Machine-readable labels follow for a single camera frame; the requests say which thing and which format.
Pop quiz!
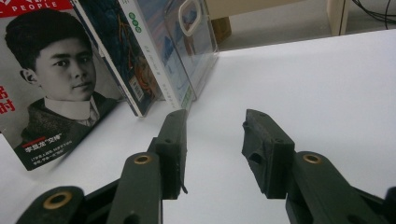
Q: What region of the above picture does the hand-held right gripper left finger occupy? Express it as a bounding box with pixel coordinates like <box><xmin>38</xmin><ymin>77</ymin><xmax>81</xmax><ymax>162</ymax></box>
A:
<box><xmin>148</xmin><ymin>108</ymin><xmax>190</xmax><ymax>201</ymax></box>

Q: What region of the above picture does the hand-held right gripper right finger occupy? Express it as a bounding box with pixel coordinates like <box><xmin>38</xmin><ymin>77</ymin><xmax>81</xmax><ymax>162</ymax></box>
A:
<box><xmin>241</xmin><ymin>108</ymin><xmax>296</xmax><ymax>200</ymax></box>

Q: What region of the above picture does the white magazine with picture grid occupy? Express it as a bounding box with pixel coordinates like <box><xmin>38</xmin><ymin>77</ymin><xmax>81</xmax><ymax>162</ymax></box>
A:
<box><xmin>118</xmin><ymin>0</ymin><xmax>219</xmax><ymax>112</ymax></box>

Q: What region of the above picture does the purple magazine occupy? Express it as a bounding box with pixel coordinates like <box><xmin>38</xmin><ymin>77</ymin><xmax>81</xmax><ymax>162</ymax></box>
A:
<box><xmin>70</xmin><ymin>0</ymin><xmax>164</xmax><ymax>118</ymax></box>

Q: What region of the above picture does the clear acrylic magazine holder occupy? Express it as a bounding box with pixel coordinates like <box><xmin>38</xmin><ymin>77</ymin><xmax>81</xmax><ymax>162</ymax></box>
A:
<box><xmin>134</xmin><ymin>0</ymin><xmax>219</xmax><ymax>110</ymax></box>

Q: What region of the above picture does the black and red magazine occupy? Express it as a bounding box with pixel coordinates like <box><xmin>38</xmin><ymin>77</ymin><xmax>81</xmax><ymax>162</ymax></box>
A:
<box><xmin>0</xmin><ymin>0</ymin><xmax>127</xmax><ymax>172</ymax></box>

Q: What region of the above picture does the brown cardboard box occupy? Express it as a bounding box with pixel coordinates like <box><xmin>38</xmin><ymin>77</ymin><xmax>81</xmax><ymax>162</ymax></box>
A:
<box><xmin>211</xmin><ymin>17</ymin><xmax>233</xmax><ymax>45</ymax></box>

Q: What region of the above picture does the beige wooden desk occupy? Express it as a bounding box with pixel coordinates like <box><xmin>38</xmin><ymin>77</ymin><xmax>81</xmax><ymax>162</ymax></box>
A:
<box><xmin>205</xmin><ymin>0</ymin><xmax>351</xmax><ymax>36</ymax></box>

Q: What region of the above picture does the black power cable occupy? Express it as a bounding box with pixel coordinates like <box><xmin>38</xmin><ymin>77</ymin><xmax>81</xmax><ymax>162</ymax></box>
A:
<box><xmin>352</xmin><ymin>0</ymin><xmax>396</xmax><ymax>23</ymax></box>

